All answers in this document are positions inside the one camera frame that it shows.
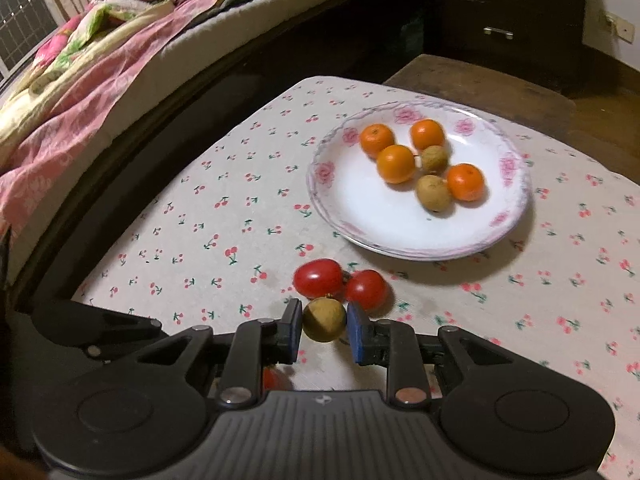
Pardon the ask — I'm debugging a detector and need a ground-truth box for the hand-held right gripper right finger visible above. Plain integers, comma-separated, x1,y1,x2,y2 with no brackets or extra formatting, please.
346,302,507,407

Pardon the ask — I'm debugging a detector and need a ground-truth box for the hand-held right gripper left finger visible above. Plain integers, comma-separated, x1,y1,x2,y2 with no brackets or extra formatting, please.
134,298,304,406

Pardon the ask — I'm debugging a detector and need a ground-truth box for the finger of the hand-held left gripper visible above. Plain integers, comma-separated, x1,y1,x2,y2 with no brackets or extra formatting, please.
31,300,170,362

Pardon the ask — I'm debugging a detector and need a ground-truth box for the brown longan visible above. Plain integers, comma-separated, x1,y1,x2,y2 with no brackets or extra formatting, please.
420,145,449,175
302,298,348,343
416,174,454,212

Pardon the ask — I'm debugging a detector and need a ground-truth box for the white floral plate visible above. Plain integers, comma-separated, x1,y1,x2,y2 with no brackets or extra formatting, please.
306,101,532,262

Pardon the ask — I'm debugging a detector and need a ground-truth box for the small orange mandarin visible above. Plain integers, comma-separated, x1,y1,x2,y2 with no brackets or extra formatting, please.
359,123,396,160
376,144,417,184
446,163,486,202
410,119,446,152

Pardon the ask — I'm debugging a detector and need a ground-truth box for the red cherry tomato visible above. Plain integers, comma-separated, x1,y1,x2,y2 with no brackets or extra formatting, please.
262,366,294,392
293,258,345,300
345,269,389,312

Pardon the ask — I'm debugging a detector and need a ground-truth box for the cherry print tablecloth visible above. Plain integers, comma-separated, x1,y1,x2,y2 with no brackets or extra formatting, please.
72,76,640,480

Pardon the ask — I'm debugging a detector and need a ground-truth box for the pink floral blanket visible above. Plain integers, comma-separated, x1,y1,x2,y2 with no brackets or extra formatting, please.
0,0,351,231

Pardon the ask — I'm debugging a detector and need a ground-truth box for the yellow green floral quilt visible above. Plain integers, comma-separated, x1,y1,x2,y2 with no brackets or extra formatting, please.
0,0,177,141

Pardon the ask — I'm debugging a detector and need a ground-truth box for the worn wooden low table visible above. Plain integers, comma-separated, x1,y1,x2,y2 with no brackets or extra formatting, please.
382,53,640,186

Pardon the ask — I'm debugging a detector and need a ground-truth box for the metal window grille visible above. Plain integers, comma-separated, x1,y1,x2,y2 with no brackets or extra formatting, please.
0,0,57,83

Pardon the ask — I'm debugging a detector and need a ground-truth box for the dark wooden nightstand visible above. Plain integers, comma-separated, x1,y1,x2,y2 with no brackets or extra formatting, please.
425,0,588,86

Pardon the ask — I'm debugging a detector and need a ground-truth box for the white wall outlet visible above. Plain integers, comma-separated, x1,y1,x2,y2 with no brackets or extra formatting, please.
606,11,634,44

